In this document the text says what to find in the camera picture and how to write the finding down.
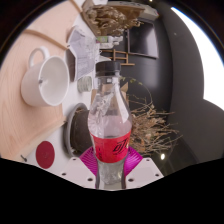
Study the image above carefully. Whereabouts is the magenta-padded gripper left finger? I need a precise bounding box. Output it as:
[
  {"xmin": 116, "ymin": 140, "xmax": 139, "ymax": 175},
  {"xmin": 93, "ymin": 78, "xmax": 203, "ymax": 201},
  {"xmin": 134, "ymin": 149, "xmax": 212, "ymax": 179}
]
[{"xmin": 59, "ymin": 145, "xmax": 100, "ymax": 190}]

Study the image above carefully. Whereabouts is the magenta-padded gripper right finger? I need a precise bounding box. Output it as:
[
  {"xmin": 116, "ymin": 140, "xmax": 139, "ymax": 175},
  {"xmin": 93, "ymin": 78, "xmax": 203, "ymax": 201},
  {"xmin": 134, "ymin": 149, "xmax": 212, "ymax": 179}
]
[{"xmin": 124, "ymin": 145, "xmax": 165, "ymax": 190}]

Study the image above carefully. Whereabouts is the clear red-labelled drink bottle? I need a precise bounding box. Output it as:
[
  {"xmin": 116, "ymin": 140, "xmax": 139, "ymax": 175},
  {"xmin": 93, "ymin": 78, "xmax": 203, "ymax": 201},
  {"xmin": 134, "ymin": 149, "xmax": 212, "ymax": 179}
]
[{"xmin": 87, "ymin": 60, "xmax": 133, "ymax": 191}]

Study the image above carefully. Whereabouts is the flat round red coaster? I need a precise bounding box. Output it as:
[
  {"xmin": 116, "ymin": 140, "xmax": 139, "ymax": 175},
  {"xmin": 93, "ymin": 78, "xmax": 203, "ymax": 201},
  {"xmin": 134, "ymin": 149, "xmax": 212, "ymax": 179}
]
[{"xmin": 35, "ymin": 140, "xmax": 56, "ymax": 170}]

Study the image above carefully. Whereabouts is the dried plant in grey pot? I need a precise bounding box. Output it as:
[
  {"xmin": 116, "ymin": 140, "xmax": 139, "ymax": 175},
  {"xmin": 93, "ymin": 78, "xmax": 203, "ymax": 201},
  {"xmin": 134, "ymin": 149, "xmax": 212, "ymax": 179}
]
[{"xmin": 68, "ymin": 76, "xmax": 184, "ymax": 159}]

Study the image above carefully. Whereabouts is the grey plant saucer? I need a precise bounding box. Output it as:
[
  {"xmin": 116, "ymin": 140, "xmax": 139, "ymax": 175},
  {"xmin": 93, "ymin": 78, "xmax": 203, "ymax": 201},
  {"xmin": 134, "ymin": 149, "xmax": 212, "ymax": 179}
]
[{"xmin": 62, "ymin": 102, "xmax": 88, "ymax": 158}]

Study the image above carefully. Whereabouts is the light wooden board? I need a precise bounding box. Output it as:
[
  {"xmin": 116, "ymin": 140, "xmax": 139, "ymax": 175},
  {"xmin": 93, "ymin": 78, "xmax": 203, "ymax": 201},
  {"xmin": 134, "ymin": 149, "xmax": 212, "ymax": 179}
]
[
  {"xmin": 19, "ymin": 0, "xmax": 84, "ymax": 51},
  {"xmin": 0, "ymin": 29, "xmax": 68, "ymax": 161}
]

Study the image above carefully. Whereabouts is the cardboard box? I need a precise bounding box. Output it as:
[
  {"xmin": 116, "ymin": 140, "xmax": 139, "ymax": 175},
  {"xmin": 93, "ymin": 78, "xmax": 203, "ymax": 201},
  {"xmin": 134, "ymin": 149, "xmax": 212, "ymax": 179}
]
[{"xmin": 118, "ymin": 81, "xmax": 130, "ymax": 101}]

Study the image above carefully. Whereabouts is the small white cup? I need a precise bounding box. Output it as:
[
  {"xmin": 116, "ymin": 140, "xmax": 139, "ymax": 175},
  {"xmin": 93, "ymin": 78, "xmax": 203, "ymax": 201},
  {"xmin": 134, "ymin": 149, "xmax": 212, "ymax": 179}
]
[{"xmin": 77, "ymin": 75, "xmax": 94, "ymax": 93}]

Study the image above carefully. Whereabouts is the white mug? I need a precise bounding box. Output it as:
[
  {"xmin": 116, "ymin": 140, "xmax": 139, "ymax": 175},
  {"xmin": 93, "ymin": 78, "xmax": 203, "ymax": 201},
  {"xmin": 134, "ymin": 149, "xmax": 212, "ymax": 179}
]
[{"xmin": 20, "ymin": 46, "xmax": 71, "ymax": 108}]

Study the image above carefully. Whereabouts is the wooden easel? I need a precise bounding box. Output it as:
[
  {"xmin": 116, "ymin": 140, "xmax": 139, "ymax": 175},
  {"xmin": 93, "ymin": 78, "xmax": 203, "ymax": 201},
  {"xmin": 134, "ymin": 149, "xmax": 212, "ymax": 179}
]
[{"xmin": 99, "ymin": 48, "xmax": 136, "ymax": 67}]

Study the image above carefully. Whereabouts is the printed newspaper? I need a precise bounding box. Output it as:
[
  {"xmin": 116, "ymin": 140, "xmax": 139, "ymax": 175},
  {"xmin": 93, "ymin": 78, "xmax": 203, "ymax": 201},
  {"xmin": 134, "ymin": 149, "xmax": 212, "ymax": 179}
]
[{"xmin": 66, "ymin": 26, "xmax": 101, "ymax": 81}]

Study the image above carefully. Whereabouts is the small green bottle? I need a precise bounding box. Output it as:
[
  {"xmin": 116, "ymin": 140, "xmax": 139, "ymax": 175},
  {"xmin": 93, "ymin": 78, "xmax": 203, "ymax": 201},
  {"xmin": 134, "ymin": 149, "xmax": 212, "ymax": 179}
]
[{"xmin": 96, "ymin": 35, "xmax": 109, "ymax": 44}]

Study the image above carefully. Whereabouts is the black wall screen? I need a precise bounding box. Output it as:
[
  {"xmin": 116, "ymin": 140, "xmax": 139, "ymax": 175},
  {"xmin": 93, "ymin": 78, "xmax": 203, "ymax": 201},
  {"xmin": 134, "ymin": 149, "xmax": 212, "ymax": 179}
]
[{"xmin": 128, "ymin": 18, "xmax": 159, "ymax": 60}]

